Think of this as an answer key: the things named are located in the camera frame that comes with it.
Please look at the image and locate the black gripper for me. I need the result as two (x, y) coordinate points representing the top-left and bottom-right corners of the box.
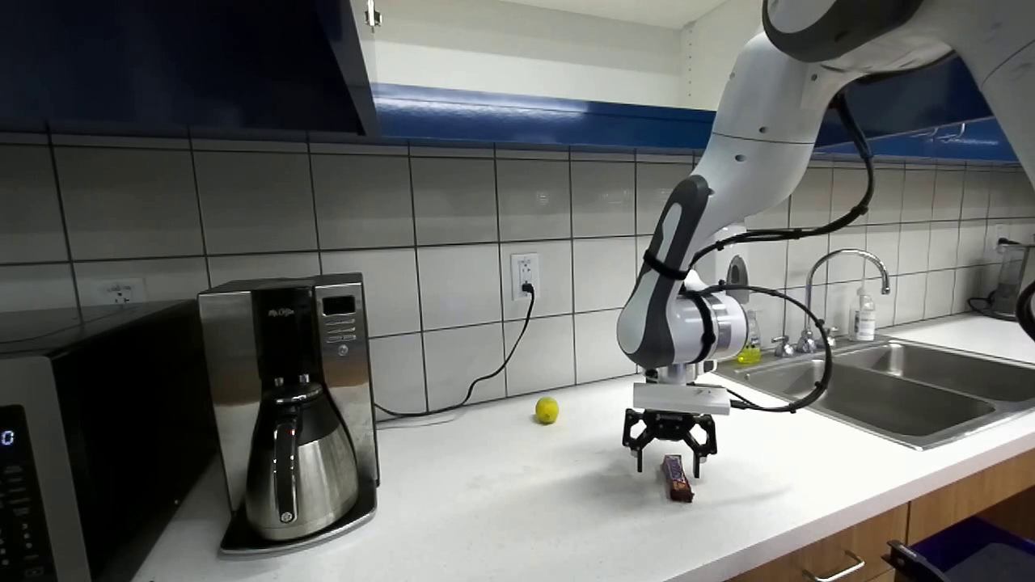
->
(623, 407), (717, 478)

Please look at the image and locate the brown candy bar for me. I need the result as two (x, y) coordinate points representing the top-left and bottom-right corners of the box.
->
(660, 455), (695, 501)

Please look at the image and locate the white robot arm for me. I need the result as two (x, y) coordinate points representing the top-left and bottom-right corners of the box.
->
(619, 0), (1035, 459)

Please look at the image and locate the blue upper cupboard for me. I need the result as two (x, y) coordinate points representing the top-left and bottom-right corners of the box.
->
(0, 0), (1035, 167)

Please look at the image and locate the yellow ball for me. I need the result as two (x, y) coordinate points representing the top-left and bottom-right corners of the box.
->
(533, 399), (561, 428)

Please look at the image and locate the yellow dish soap bottle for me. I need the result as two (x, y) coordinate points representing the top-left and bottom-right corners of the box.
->
(736, 347), (763, 370)

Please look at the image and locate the wooden lower drawer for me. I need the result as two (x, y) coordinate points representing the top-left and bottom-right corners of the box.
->
(732, 452), (1035, 582)

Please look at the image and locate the clear soap bottle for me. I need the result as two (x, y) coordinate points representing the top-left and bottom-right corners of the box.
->
(853, 288), (877, 339)

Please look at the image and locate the stainless steel double sink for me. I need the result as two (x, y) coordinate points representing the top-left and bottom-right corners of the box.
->
(717, 339), (1035, 451)

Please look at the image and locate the chrome kitchen faucet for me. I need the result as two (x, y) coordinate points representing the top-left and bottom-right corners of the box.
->
(787, 245), (894, 344)

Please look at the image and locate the blue bin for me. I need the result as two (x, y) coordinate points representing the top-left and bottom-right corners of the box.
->
(886, 518), (1035, 582)

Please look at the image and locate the dark appliance on counter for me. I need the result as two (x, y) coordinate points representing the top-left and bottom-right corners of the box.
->
(966, 235), (1035, 321)

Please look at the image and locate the stainless steel coffee maker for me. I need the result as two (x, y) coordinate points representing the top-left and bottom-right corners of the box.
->
(197, 272), (382, 552)

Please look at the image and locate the black microwave oven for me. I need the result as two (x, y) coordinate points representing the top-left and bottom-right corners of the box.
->
(0, 301), (215, 582)

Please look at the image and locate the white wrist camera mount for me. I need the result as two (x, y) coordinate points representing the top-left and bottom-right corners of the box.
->
(634, 381), (732, 414)

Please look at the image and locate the black power cord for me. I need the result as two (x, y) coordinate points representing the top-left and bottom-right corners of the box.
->
(373, 280), (541, 425)

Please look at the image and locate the white wall outlet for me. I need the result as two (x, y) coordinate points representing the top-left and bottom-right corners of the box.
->
(511, 257), (541, 297)

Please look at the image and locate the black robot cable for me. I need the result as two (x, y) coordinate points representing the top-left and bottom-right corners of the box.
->
(644, 91), (880, 418)

